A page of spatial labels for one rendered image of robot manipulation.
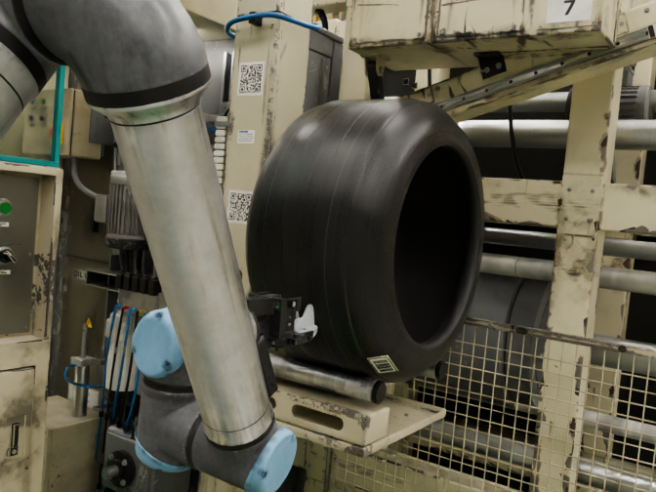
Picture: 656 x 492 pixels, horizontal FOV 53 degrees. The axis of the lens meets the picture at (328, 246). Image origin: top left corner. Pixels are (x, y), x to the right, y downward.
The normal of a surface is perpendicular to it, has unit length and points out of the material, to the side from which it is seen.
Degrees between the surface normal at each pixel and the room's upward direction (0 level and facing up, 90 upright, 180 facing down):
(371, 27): 90
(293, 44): 90
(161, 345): 85
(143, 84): 113
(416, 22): 90
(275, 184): 72
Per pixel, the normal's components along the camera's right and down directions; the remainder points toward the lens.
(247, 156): -0.56, 0.00
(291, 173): -0.48, -0.37
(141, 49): 0.32, 0.17
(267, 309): 0.83, 0.11
